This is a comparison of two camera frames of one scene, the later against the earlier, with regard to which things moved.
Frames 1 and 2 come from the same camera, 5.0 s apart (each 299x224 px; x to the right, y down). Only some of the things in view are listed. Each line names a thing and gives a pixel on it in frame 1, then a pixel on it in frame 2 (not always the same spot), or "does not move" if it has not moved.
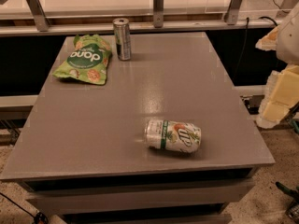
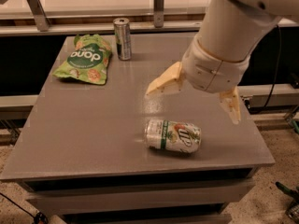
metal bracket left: x=36 y=8 does not move
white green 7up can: x=171 y=134 does not move
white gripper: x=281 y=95 → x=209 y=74
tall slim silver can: x=121 y=29 does not move
